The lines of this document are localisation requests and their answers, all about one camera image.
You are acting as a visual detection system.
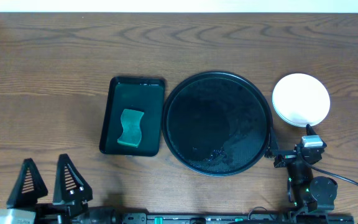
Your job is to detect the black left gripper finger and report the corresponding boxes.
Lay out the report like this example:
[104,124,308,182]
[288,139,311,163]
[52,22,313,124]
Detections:
[6,158,48,208]
[52,154,93,205]

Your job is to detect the mint green plate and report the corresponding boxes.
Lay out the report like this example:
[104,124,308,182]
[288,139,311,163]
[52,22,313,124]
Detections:
[273,103,302,127]

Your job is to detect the pink plate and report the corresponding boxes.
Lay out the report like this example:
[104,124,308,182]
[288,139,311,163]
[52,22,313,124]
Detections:
[272,73,331,127]

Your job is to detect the green sponge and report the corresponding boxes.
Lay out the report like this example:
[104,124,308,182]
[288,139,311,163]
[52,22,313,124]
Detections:
[117,109,144,147]

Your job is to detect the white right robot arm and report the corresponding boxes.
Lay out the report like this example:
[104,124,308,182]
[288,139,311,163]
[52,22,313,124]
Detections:
[265,125,337,223]

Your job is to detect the round black tray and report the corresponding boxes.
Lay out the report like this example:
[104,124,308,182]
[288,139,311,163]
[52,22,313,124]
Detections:
[162,71,273,177]

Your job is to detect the rectangular black tray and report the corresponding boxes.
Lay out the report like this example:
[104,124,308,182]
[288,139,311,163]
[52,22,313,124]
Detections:
[99,77,165,157]

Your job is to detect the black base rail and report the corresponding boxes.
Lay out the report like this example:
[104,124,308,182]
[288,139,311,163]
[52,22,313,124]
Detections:
[78,207,355,224]

